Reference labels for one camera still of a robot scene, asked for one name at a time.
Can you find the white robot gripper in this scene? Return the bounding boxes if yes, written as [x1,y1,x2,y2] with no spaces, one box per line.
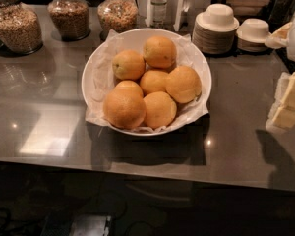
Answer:
[265,18,295,133]

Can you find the white ceramic bowl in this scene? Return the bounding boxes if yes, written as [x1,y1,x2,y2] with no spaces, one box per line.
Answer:
[81,28,213,138]

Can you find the partly hidden left orange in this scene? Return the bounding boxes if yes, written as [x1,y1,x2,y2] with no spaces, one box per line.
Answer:
[115,80,144,97]

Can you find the large front left orange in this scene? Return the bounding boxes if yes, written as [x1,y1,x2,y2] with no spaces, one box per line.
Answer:
[103,90,146,130]

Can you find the black rubber mat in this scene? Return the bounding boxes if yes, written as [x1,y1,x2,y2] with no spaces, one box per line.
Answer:
[276,48,295,74]

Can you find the tall stack paper bowls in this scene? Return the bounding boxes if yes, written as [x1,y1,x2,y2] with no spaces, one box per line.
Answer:
[192,4,239,55]

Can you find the white stand holder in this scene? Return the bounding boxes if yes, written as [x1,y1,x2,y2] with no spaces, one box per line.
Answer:
[137,0,211,32]

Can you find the clear glass bottle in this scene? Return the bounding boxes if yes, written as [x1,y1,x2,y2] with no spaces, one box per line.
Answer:
[150,0,167,29]

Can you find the right glass cereal jar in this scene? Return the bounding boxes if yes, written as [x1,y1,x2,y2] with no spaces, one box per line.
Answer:
[97,0,138,40]

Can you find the glass cereal jar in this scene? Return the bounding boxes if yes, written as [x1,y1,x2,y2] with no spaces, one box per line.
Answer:
[97,0,138,40]
[0,0,43,54]
[47,0,90,41]

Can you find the middle glass cereal jar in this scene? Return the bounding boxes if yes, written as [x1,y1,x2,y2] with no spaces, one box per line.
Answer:
[47,0,90,41]

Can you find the left glass cereal jar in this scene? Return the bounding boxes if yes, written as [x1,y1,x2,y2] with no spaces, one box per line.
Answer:
[0,0,43,54]

